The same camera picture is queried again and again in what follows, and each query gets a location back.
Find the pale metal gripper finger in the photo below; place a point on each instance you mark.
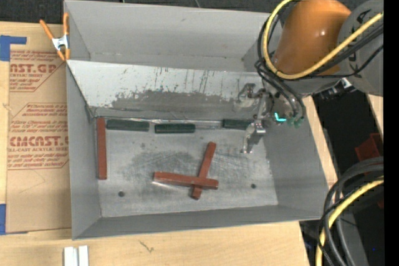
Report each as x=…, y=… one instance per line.
x=256, y=132
x=249, y=93

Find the dark green flat block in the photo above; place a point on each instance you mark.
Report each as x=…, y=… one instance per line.
x=237, y=124
x=174, y=128
x=127, y=125

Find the red-brown flat block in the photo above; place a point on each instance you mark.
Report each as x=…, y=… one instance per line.
x=208, y=159
x=174, y=179
x=101, y=149

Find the grey metal bin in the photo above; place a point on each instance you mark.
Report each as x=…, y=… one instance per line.
x=174, y=162

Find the brown cardboard board, red print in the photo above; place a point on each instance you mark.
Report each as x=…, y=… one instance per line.
x=37, y=183

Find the black cylinder on white bracket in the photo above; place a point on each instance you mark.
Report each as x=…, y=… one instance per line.
x=338, y=88

